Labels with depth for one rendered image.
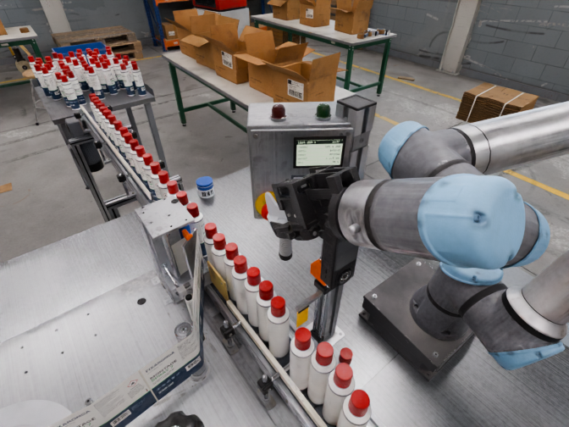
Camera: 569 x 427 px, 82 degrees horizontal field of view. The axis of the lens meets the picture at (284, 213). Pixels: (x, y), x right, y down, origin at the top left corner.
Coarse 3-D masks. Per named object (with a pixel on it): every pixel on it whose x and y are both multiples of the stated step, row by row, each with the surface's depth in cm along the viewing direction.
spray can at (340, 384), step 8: (336, 368) 60; (344, 368) 60; (336, 376) 60; (344, 376) 59; (352, 376) 64; (328, 384) 63; (336, 384) 61; (344, 384) 60; (352, 384) 62; (328, 392) 64; (336, 392) 61; (344, 392) 61; (328, 400) 65; (336, 400) 63; (328, 408) 67; (336, 408) 65; (328, 416) 69; (336, 416) 68; (336, 424) 71
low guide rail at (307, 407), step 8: (232, 304) 91; (232, 312) 91; (240, 320) 87; (248, 328) 85; (256, 336) 83; (256, 344) 84; (264, 352) 80; (272, 360) 79; (280, 368) 77; (280, 376) 77; (288, 376) 76; (288, 384) 75; (296, 392) 73; (304, 400) 72; (304, 408) 72; (312, 408) 71; (312, 416) 70; (320, 424) 68
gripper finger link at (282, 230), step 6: (270, 222) 50; (276, 222) 49; (288, 222) 47; (276, 228) 47; (282, 228) 45; (288, 228) 45; (276, 234) 47; (282, 234) 45; (288, 234) 44; (294, 234) 45; (300, 234) 45
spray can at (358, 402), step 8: (352, 392) 57; (360, 392) 57; (344, 400) 60; (352, 400) 56; (360, 400) 56; (368, 400) 56; (344, 408) 59; (352, 408) 57; (360, 408) 55; (368, 408) 59; (344, 416) 59; (352, 416) 58; (360, 416) 57; (368, 416) 58; (344, 424) 60; (352, 424) 58; (360, 424) 57
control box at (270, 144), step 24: (264, 120) 51; (288, 120) 51; (312, 120) 51; (336, 120) 51; (264, 144) 51; (288, 144) 51; (264, 168) 54; (288, 168) 54; (336, 168) 55; (264, 192) 57
